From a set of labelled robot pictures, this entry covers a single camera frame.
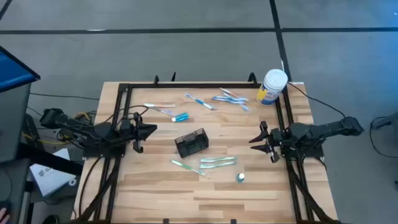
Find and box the yellow cable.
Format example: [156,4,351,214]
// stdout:
[23,111,94,146]

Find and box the black side desk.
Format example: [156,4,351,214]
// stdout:
[0,113,84,224]

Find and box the white paper booklet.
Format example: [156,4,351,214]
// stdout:
[29,147,77,197]

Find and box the orange white toothbrush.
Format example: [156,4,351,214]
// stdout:
[219,87,242,99]

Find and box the thin black floor cable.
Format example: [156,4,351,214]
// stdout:
[29,92,100,101]

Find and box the black metal table frame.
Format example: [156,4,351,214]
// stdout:
[74,72,340,224]

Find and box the white-lidded wipes canister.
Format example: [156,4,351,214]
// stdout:
[256,68,289,106]

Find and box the blue white toothbrush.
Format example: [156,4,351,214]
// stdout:
[185,93,217,111]

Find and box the monitor with blue screen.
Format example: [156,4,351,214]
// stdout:
[0,45,41,164]

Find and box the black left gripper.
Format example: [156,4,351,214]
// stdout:
[119,112,158,154]

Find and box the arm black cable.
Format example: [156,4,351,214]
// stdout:
[105,105,150,125]
[287,81,348,119]

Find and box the black wire toothbrush caddy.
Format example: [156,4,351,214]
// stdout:
[174,128,210,159]

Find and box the small blue toothpaste tube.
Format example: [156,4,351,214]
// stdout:
[171,112,190,123]

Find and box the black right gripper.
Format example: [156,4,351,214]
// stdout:
[248,120,285,164]

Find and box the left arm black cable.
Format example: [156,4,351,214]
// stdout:
[105,105,150,125]

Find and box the looped black floor cable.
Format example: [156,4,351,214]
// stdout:
[369,116,398,159]

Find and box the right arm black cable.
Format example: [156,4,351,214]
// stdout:
[287,81,348,119]

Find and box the pink white toothbrush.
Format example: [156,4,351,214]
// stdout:
[143,103,175,109]

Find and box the person's black shoe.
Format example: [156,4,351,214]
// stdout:
[42,214,60,224]

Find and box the green white toothbrush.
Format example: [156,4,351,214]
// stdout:
[170,159,206,177]

